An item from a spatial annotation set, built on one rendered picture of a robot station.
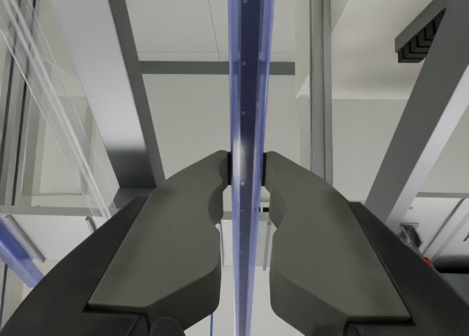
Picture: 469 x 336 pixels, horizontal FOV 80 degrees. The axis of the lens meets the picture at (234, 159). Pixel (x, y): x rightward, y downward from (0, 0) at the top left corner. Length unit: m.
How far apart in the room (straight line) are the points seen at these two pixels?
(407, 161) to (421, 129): 0.04
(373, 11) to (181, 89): 1.74
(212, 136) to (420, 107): 1.83
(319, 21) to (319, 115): 0.22
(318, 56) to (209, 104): 1.55
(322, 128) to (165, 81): 1.77
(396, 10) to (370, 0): 0.07
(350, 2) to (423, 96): 0.32
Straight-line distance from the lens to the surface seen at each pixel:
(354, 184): 2.20
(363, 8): 0.67
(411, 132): 0.38
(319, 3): 0.77
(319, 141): 0.64
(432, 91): 0.36
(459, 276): 0.59
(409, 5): 0.69
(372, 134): 2.30
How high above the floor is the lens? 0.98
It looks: 6 degrees down
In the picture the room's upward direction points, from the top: 179 degrees counter-clockwise
